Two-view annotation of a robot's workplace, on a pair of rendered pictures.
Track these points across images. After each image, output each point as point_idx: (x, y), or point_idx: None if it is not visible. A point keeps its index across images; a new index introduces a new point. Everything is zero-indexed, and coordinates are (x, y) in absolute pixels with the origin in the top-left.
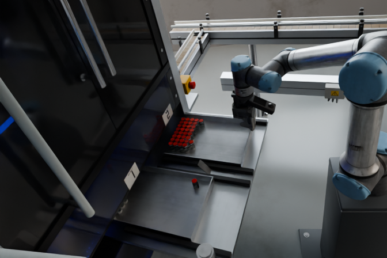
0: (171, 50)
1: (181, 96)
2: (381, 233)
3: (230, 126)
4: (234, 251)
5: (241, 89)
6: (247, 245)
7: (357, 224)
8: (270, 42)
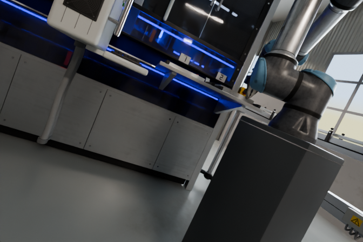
0: (249, 62)
1: (235, 87)
2: (253, 179)
3: None
4: (166, 200)
5: None
6: (174, 208)
7: (241, 146)
8: (320, 143)
